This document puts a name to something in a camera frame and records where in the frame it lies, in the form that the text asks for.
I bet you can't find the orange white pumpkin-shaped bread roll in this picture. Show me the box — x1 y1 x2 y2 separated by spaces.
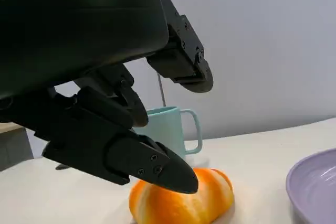
128 167 234 224

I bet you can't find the pale green mug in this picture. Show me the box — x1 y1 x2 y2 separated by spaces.
132 106 203 162

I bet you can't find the lilac plate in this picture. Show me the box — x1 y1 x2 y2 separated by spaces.
285 147 336 224

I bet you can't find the grey cabinet with beige top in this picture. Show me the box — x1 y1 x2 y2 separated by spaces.
0 123 34 172

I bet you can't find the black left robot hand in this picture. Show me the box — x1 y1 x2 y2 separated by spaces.
0 0 214 195

